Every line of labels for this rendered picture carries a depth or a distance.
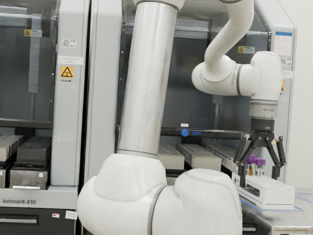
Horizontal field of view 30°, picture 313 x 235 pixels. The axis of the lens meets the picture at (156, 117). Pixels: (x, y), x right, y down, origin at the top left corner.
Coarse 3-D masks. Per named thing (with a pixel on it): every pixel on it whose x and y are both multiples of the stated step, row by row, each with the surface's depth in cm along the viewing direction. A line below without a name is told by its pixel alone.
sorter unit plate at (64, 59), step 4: (60, 56) 230; (64, 56) 231; (68, 56) 231; (72, 56) 231; (60, 60) 230; (64, 60) 231; (68, 60) 231; (72, 60) 231; (76, 60) 231; (80, 60) 231; (76, 64) 231; (80, 64) 231
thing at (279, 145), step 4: (280, 136) 188; (280, 140) 188; (276, 144) 190; (280, 144) 188; (280, 148) 188; (280, 152) 188; (280, 156) 189; (284, 156) 188; (280, 160) 190; (284, 160) 189; (284, 164) 188
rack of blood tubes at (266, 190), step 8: (232, 176) 198; (248, 176) 192; (256, 176) 193; (264, 176) 195; (248, 184) 183; (256, 184) 177; (264, 184) 177; (272, 184) 178; (280, 184) 179; (240, 192) 190; (248, 192) 183; (256, 192) 193; (264, 192) 171; (272, 192) 171; (280, 192) 172; (288, 192) 172; (256, 200) 176; (264, 200) 171; (272, 200) 171; (280, 200) 172; (288, 200) 172; (264, 208) 171; (272, 208) 171; (280, 208) 172; (288, 208) 172
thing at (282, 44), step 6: (276, 36) 239; (282, 36) 239; (288, 36) 240; (276, 42) 239; (282, 42) 239; (288, 42) 240; (276, 48) 239; (282, 48) 240; (288, 48) 240; (282, 54) 240; (288, 54) 240; (282, 60) 240; (288, 60) 240; (282, 84) 240; (282, 90) 241; (282, 96) 241; (282, 102) 241
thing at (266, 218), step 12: (300, 192) 204; (312, 192) 206; (252, 204) 177; (300, 204) 181; (312, 204) 183; (252, 216) 162; (264, 216) 160; (276, 216) 161; (288, 216) 162; (300, 216) 163; (312, 216) 164; (264, 228) 154; (276, 228) 149; (288, 228) 150; (300, 228) 151; (312, 228) 151
